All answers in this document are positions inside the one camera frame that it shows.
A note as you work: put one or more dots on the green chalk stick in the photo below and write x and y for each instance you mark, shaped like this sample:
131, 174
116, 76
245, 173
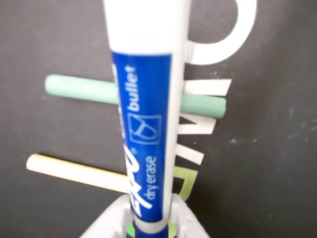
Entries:
74, 86

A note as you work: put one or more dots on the dark grey WOWROBO mat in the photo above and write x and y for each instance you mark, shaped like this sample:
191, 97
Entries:
49, 37

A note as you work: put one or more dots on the blue Expo dry-erase marker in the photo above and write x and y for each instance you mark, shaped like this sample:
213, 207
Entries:
143, 111

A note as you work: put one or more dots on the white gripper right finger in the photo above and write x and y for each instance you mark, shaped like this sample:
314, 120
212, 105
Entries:
184, 223

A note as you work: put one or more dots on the yellow chalk stick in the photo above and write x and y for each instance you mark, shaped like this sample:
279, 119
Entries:
62, 171

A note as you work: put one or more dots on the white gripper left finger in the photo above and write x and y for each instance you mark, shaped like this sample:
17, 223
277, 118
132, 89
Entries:
116, 220

